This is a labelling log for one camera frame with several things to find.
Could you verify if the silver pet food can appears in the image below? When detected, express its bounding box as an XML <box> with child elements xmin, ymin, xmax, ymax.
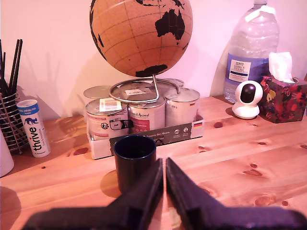
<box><xmin>85</xmin><ymin>97</ymin><xmax>129</xmax><ymax>141</ymax></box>
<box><xmin>83</xmin><ymin>85</ymin><xmax>113</xmax><ymax>100</ymax></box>
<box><xmin>119</xmin><ymin>81</ymin><xmax>157</xmax><ymax>97</ymax></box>

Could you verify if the white bottle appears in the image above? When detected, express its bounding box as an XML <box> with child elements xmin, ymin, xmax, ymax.
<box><xmin>0</xmin><ymin>129</ymin><xmax>15</xmax><ymax>178</ymax></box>

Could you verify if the silver can with pink label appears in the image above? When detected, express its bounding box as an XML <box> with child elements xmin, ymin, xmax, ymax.
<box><xmin>127</xmin><ymin>95</ymin><xmax>166</xmax><ymax>135</ymax></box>

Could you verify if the cardboard can tray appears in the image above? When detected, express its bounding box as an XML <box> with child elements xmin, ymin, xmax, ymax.
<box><xmin>88</xmin><ymin>114</ymin><xmax>205</xmax><ymax>161</ymax></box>

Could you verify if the cork globe on metal stand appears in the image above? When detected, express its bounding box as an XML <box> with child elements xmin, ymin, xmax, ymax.
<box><xmin>89</xmin><ymin>0</ymin><xmax>193</xmax><ymax>104</ymax></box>

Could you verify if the white thrive treat tube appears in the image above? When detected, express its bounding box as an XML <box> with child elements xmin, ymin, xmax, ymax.
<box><xmin>16</xmin><ymin>99</ymin><xmax>52</xmax><ymax>159</ymax></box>

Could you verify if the dark blue mug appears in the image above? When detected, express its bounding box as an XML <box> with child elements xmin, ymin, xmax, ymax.
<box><xmin>113</xmin><ymin>134</ymin><xmax>157</xmax><ymax>194</ymax></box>

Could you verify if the small white round camera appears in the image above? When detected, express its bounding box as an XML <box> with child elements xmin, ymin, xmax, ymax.
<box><xmin>231</xmin><ymin>80</ymin><xmax>263</xmax><ymax>120</ymax></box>

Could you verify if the silver can with flag print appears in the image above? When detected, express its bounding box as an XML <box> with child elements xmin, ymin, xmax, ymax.
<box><xmin>165</xmin><ymin>88</ymin><xmax>201</xmax><ymax>128</ymax></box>

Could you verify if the white tissue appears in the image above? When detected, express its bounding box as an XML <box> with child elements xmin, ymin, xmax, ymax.
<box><xmin>268</xmin><ymin>51</ymin><xmax>296</xmax><ymax>84</ymax></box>

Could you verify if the large clear water bottle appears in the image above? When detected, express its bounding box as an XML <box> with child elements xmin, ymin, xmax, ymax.
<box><xmin>223</xmin><ymin>0</ymin><xmax>281</xmax><ymax>104</ymax></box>

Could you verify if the floral tissue box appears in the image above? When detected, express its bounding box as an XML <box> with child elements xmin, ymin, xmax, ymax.
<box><xmin>258</xmin><ymin>75</ymin><xmax>307</xmax><ymax>124</ymax></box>

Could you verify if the metal wire basket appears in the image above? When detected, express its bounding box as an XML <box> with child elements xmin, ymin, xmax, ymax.
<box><xmin>0</xmin><ymin>92</ymin><xmax>30</xmax><ymax>155</ymax></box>

